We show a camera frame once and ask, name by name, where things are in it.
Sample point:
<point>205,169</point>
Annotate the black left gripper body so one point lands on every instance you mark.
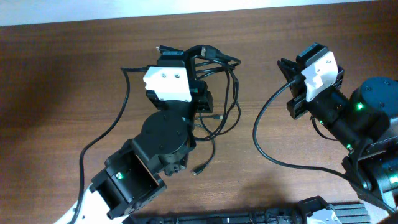
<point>198,101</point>

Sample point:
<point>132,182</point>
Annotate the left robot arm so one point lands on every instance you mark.
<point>130,178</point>

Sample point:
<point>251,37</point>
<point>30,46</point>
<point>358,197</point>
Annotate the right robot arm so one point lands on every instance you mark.
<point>364,123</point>

